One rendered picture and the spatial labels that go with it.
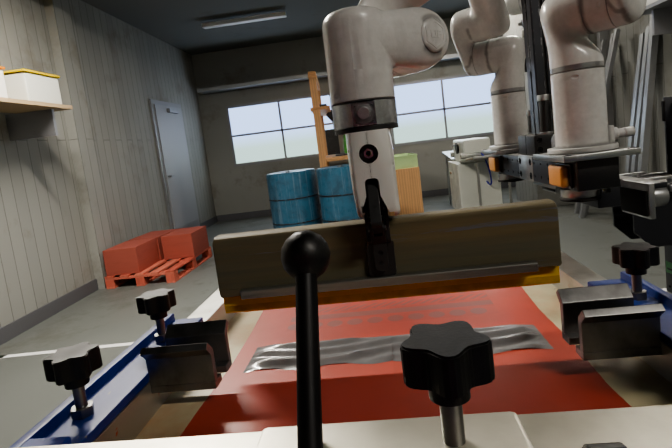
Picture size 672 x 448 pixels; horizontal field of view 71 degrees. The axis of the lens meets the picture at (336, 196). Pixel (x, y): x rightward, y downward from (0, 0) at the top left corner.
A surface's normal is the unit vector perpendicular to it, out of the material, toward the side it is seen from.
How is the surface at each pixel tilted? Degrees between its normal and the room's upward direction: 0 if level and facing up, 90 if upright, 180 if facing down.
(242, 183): 90
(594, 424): 0
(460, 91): 90
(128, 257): 90
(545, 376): 0
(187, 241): 90
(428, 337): 0
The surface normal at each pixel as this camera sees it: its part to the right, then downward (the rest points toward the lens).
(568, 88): -0.74, 0.17
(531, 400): -0.12, -0.99
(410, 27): 0.43, -0.11
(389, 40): 0.50, 0.19
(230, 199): -0.05, 0.11
